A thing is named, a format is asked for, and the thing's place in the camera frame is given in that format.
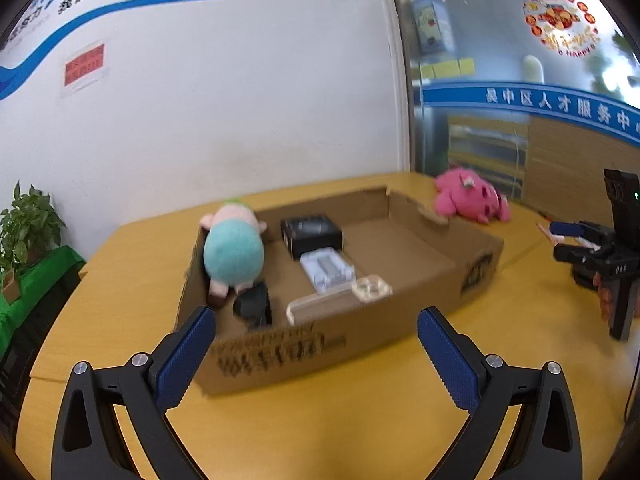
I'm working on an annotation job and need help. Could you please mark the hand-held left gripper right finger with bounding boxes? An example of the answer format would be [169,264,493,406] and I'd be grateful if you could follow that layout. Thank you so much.
[417,306,583,480]

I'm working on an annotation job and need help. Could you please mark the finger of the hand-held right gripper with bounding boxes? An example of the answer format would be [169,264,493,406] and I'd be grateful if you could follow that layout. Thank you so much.
[547,220,613,247]
[552,243,607,266]

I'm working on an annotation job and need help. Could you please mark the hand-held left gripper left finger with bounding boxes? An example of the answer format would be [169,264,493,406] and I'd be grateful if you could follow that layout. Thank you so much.
[51,305,218,480]

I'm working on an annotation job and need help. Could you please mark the black sunglasses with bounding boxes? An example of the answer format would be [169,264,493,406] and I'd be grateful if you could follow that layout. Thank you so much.
[232,282,273,330]

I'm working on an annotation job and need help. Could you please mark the teal and pink pig plush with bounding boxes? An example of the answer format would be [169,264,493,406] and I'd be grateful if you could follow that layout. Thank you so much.
[199,201,268,308]

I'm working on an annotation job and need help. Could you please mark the brown cardboard box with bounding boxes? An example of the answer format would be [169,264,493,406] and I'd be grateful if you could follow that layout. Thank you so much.
[173,186,505,397]

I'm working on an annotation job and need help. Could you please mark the white-rimmed clear phone case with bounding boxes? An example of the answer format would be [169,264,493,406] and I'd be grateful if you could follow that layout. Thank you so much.
[286,291,361,325]

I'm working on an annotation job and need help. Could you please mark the white plastic device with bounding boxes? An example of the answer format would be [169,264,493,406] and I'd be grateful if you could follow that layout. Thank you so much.
[300,249,357,295]

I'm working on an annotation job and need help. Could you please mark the wooden desktop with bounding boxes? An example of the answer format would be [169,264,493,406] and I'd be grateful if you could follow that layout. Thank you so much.
[15,172,640,480]

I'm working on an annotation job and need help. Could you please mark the person's right hand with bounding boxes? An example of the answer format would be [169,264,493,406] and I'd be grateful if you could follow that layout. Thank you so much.
[593,273,614,323]

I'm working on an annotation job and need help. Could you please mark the wooden slatted counter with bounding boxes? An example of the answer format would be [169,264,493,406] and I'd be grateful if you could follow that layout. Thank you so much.
[447,112,640,221]

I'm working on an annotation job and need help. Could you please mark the pink bear plush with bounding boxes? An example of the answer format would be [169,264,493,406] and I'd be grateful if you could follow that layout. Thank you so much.
[432,167,512,225]

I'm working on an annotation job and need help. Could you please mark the blue window banner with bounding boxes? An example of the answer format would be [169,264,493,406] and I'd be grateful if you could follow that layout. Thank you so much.
[421,80,640,148]

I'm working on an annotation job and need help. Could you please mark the green table cloth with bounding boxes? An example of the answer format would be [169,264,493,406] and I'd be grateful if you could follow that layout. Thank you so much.
[0,247,87,361]

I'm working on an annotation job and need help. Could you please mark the black product box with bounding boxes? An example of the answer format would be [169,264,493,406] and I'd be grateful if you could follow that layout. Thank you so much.
[280,215,345,261]

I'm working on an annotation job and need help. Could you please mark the row of yellow sticky notes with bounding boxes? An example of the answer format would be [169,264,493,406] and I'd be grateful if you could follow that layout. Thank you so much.
[420,57,476,81]

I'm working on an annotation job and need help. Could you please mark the large potted green plant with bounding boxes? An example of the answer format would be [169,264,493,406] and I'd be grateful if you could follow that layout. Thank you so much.
[0,180,68,301]

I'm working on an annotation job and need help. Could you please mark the round red window sticker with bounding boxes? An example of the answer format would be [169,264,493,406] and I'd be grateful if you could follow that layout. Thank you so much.
[522,0,601,58]

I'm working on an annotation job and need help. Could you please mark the blue window poster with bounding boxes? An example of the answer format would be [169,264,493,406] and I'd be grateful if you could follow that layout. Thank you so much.
[410,0,456,56]

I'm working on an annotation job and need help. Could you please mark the grey window frame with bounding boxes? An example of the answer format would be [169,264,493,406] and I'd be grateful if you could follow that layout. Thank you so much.
[385,0,426,173]

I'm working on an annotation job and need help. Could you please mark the red wall notice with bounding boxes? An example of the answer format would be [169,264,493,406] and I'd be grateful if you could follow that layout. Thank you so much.
[62,42,108,92]

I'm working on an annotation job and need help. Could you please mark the blue wave wall decal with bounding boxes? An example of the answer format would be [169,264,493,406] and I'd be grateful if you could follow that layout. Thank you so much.
[0,0,335,103]

